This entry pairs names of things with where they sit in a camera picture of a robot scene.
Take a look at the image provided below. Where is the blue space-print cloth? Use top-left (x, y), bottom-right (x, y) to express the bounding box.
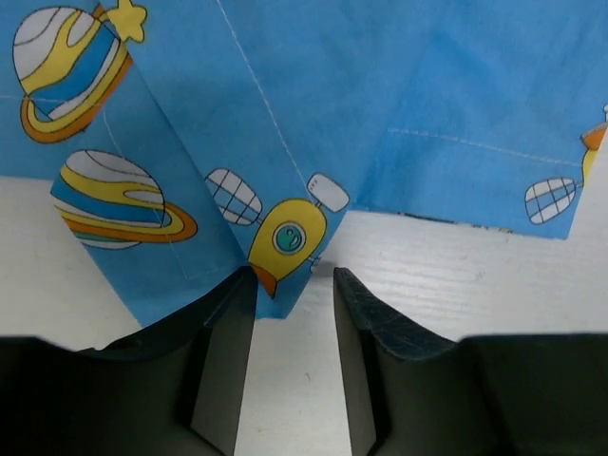
top-left (1, 1), bottom-right (607, 326)

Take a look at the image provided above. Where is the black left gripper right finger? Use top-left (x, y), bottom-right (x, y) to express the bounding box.
top-left (333, 268), bottom-right (607, 455)

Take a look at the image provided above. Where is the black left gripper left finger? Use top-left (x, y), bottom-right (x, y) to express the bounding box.
top-left (1, 267), bottom-right (257, 455)

